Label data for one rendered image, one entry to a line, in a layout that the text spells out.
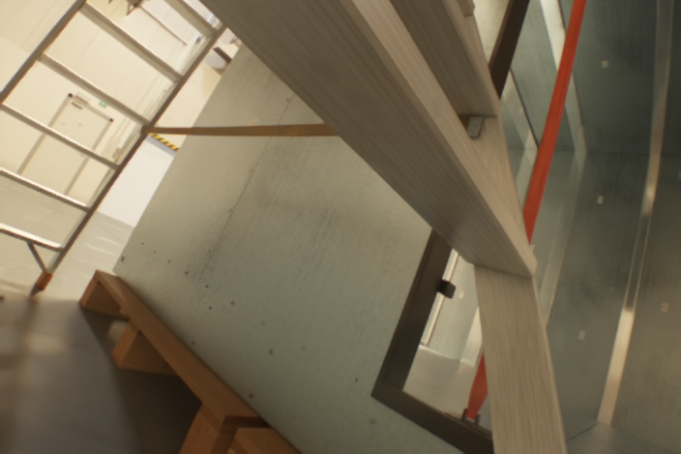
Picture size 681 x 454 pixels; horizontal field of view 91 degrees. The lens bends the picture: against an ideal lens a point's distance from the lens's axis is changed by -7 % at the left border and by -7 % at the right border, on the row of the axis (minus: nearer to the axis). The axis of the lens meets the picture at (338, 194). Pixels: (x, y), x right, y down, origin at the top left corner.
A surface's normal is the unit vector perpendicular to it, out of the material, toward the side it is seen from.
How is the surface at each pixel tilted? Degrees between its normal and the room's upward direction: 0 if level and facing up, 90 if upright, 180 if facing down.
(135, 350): 90
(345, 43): 180
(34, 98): 90
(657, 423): 90
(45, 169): 90
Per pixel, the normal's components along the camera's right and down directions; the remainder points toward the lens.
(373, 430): -0.57, -0.45
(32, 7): 0.72, 0.12
